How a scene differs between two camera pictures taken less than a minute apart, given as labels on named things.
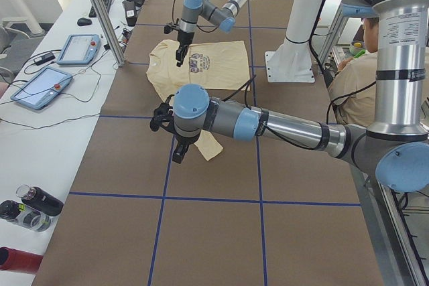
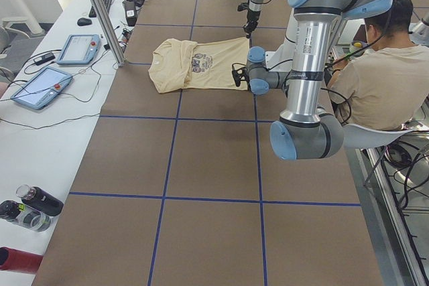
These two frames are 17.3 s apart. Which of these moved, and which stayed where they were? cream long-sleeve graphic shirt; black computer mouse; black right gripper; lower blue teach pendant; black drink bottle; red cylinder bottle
Moved: black right gripper; cream long-sleeve graphic shirt
Stayed: black drink bottle; red cylinder bottle; lower blue teach pendant; black computer mouse
